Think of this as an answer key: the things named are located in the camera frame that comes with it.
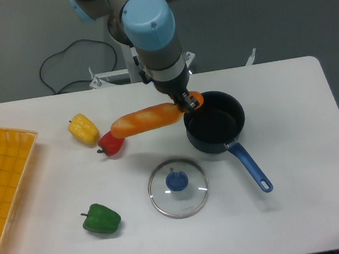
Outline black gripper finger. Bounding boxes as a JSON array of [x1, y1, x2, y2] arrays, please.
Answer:
[[169, 91, 198, 113]]

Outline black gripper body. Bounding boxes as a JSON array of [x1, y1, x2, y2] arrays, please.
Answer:
[[138, 66, 189, 97]]

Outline long orange baguette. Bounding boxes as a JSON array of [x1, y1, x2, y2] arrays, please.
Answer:
[[107, 89, 208, 139]]

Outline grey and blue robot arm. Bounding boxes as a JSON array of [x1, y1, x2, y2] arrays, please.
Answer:
[[69, 0, 199, 112]]

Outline glass lid with blue knob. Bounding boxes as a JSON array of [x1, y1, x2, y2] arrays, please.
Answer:
[[147, 157, 209, 219]]

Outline red bell pepper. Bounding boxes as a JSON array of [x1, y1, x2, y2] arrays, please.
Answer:
[[97, 131, 125, 156]]

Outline yellow bell pepper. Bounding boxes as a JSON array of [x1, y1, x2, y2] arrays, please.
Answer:
[[68, 113, 100, 146]]

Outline green bell pepper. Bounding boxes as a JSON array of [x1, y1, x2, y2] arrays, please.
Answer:
[[80, 203, 121, 234]]

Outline yellow woven basket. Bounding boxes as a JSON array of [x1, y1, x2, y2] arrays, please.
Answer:
[[0, 127, 37, 252]]

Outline dark pot with blue handle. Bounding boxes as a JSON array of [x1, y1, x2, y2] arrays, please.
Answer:
[[184, 91, 274, 192]]

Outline black cable on floor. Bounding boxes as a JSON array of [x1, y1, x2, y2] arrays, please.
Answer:
[[36, 35, 121, 96]]

